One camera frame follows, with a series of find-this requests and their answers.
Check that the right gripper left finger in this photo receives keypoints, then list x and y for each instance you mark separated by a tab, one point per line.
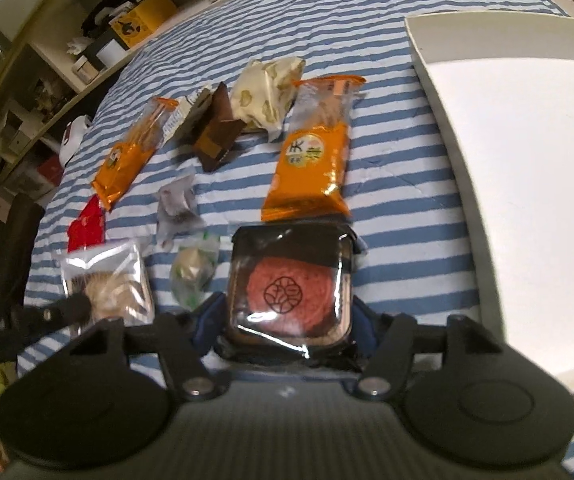
208	322

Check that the blue white striped blanket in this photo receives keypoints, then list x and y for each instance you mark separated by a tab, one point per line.
400	185

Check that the white cardboard box tray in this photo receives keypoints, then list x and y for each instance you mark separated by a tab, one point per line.
501	87

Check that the clear pack swirl pastry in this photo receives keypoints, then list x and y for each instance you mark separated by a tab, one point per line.
113	277

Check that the yellow black box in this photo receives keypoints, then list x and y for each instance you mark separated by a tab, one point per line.
138	24

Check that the red mooncake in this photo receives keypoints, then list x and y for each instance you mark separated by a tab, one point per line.
290	291

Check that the red snack bag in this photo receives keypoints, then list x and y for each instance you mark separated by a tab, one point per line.
88	229

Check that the wooden bedside shelf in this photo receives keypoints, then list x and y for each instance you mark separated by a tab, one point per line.
49	74

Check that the cream patterned snack pack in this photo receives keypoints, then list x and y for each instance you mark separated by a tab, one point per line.
264	93

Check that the white cylinder container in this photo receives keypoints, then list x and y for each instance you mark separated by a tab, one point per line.
111	53

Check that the green-white round pastry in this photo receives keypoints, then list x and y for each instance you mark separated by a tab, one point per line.
193	268

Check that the slim orange snack pack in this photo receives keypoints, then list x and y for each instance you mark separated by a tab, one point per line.
127	157

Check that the orange snack pack with logo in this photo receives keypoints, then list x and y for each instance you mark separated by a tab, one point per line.
310	170

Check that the brown foil snack pack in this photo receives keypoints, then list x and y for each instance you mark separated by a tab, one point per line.
209	127

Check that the small grey candy wrapper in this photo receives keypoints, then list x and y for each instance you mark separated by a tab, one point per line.
177	210

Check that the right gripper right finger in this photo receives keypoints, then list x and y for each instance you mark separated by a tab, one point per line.
366	326

